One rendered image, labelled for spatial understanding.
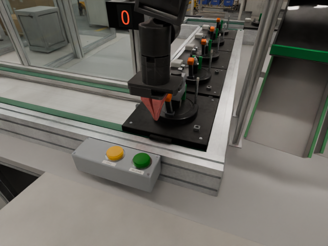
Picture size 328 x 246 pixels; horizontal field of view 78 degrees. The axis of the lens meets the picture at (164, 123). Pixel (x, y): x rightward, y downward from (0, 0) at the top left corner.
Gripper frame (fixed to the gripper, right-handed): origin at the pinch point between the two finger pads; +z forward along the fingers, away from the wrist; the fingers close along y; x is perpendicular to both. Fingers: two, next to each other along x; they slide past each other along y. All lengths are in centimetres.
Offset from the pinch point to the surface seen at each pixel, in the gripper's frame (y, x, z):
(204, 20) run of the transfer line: 14, -161, 7
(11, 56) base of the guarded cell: 122, -58, 18
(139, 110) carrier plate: 9.8, -11.6, 7.4
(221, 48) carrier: -8, -80, 6
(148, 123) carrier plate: 4.9, -5.9, 7.5
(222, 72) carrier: -11.8, -47.8, 6.7
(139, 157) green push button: 1.9, 6.7, 7.6
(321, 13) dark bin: -29.4, -17.5, -20.3
